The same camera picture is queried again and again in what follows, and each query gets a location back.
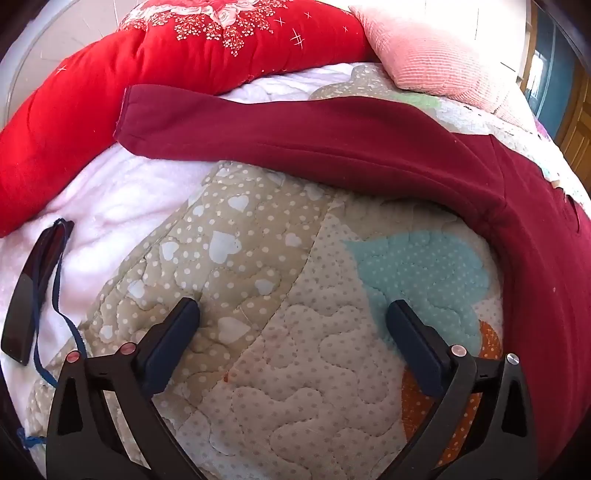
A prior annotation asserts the red floral quilt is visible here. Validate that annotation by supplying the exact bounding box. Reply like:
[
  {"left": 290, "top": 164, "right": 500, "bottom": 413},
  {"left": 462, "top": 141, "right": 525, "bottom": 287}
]
[{"left": 0, "top": 0, "right": 377, "bottom": 238}]

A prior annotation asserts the black phone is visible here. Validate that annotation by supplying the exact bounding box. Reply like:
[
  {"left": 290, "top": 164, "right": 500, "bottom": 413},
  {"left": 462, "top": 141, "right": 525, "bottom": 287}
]
[{"left": 1, "top": 226, "right": 75, "bottom": 366}]

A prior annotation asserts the blue glass door panel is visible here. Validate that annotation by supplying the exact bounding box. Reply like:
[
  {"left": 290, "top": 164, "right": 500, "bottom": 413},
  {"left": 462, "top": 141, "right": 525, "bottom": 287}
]
[{"left": 524, "top": 11, "right": 575, "bottom": 132}]

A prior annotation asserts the pink ribbed pillow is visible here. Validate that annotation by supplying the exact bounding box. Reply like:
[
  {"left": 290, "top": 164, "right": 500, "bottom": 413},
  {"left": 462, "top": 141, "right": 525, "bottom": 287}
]
[{"left": 349, "top": 4, "right": 532, "bottom": 114}]

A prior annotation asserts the quilted heart-print bedspread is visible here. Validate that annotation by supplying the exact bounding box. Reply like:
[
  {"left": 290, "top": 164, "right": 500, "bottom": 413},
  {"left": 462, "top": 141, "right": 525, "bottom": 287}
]
[{"left": 23, "top": 62, "right": 591, "bottom": 480}]

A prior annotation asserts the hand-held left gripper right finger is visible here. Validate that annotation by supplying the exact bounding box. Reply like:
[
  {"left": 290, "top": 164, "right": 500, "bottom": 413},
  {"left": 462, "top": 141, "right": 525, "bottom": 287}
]
[{"left": 387, "top": 299, "right": 540, "bottom": 480}]

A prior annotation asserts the white fleece blanket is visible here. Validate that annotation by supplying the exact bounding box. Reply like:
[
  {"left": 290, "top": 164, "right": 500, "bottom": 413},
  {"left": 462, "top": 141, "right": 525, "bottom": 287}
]
[{"left": 0, "top": 62, "right": 358, "bottom": 472}]

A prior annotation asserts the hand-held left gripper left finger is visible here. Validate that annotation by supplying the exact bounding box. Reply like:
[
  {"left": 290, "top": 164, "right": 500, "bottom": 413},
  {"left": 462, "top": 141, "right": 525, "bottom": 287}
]
[{"left": 45, "top": 296, "right": 208, "bottom": 480}]

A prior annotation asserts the wooden door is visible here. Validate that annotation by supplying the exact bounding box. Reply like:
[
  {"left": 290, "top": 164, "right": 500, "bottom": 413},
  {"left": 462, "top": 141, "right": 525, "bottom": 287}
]
[{"left": 551, "top": 78, "right": 591, "bottom": 160}]

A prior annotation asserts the maroon garment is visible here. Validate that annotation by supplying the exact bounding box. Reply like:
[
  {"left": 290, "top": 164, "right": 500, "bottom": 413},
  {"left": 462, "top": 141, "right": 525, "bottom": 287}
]
[{"left": 113, "top": 84, "right": 591, "bottom": 480}]

